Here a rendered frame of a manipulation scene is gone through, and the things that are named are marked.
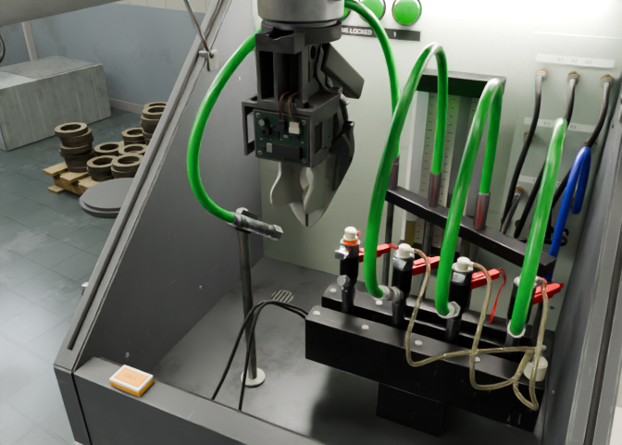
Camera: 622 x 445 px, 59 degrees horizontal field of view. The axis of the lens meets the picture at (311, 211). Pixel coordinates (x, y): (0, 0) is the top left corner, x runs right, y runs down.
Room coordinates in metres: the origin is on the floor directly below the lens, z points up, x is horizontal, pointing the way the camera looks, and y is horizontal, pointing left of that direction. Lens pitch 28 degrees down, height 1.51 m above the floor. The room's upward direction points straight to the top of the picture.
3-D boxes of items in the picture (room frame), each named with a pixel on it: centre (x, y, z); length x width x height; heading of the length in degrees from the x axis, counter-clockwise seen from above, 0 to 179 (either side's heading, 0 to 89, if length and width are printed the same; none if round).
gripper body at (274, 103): (0.50, 0.01, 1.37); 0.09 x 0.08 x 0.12; 155
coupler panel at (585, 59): (0.82, -0.39, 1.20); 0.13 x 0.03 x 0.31; 65
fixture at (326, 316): (0.63, -0.17, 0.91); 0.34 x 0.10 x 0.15; 65
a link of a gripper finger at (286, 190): (0.51, 0.02, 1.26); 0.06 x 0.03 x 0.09; 155
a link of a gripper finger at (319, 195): (0.50, 0.00, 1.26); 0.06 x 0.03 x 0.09; 155
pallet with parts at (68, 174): (3.39, 0.98, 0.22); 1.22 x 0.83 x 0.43; 148
